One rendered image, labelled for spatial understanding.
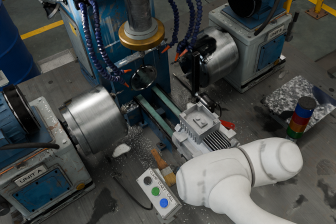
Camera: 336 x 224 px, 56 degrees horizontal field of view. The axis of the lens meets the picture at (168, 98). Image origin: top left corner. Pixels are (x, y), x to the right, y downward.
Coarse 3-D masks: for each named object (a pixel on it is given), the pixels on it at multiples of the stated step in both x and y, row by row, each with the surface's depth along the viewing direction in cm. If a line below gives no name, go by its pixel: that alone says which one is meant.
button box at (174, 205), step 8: (152, 168) 115; (144, 176) 112; (152, 176) 111; (144, 184) 111; (152, 184) 110; (160, 184) 109; (144, 192) 110; (160, 192) 108; (168, 192) 107; (152, 200) 108; (168, 200) 105; (176, 200) 106; (160, 208) 106; (168, 208) 105; (176, 208) 106; (168, 216) 106
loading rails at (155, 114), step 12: (156, 84) 159; (156, 96) 158; (168, 96) 153; (144, 108) 150; (168, 108) 151; (180, 108) 148; (144, 120) 158; (156, 120) 145; (156, 132) 151; (168, 132) 141; (156, 144) 149; (168, 144) 144
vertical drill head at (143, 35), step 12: (132, 0) 108; (144, 0) 110; (132, 12) 112; (144, 12) 113; (132, 24) 116; (144, 24) 116; (156, 24) 121; (120, 36) 121; (132, 36) 118; (144, 36) 118; (156, 36) 119; (132, 48) 119; (144, 48) 119; (156, 48) 128
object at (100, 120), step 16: (80, 96) 126; (96, 96) 125; (112, 96) 126; (64, 112) 122; (80, 112) 121; (96, 112) 122; (112, 112) 124; (80, 128) 119; (96, 128) 121; (112, 128) 125; (80, 144) 121; (96, 144) 124
